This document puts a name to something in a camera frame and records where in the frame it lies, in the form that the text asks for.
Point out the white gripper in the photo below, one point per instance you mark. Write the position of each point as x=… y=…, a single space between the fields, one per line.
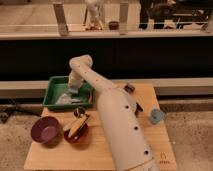
x=75 y=80

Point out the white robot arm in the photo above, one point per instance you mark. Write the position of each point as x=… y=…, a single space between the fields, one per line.
x=116 y=108

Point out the green plastic tray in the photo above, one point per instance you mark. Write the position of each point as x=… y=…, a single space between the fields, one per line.
x=57 y=86

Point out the white cloth in tray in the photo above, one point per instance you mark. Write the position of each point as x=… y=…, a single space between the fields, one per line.
x=66 y=99

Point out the small dark round object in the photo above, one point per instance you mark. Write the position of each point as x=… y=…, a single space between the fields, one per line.
x=79 y=112

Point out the purple bowl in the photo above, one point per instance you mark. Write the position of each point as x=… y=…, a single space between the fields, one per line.
x=46 y=130

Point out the red-brown bowl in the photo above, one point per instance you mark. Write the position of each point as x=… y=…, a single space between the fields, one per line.
x=79 y=137

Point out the background dark bowl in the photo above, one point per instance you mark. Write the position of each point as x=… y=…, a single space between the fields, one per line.
x=113 y=25

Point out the light blue cup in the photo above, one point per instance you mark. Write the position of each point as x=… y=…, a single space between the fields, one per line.
x=156 y=116

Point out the left metal post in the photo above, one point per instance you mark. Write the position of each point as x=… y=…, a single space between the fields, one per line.
x=60 y=18

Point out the metal post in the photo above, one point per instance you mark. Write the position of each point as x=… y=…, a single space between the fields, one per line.
x=123 y=16
x=60 y=18

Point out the right metal post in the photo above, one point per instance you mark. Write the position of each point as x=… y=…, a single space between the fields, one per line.
x=123 y=16

